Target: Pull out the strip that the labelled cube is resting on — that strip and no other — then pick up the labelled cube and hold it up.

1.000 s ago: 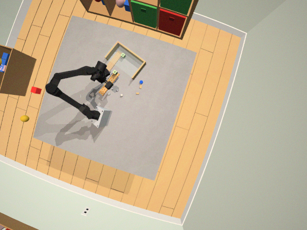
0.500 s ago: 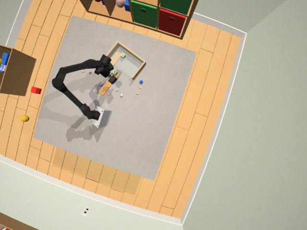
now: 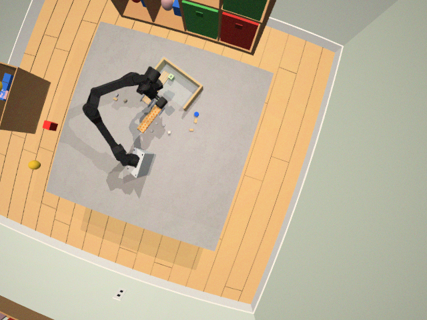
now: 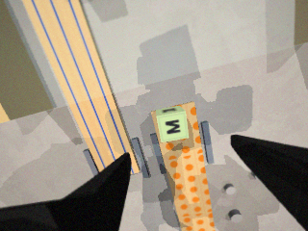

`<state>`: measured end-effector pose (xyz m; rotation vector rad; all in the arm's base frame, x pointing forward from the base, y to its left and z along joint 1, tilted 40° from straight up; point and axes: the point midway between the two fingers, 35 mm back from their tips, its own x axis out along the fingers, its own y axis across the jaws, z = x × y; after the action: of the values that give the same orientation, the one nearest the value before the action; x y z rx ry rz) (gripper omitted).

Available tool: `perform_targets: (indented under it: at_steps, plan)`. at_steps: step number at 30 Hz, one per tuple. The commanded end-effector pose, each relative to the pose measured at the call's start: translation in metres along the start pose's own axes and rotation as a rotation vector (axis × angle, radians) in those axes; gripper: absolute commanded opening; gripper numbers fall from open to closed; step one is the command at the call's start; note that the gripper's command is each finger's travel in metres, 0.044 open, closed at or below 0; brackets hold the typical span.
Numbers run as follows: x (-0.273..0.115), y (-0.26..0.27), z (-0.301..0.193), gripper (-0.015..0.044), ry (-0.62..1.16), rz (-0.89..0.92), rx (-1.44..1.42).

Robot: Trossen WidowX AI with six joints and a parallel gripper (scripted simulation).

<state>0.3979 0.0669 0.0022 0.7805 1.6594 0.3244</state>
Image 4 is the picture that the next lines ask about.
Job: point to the green cube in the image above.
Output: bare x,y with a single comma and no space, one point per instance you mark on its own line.
172,123

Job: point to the tan strip with blue lines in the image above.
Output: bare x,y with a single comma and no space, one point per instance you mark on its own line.
102,127

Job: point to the tan strip with orange dots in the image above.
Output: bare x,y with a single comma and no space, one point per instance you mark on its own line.
186,175

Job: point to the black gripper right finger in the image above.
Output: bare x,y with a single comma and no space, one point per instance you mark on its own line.
282,168

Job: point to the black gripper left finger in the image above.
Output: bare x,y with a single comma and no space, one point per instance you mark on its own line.
95,206

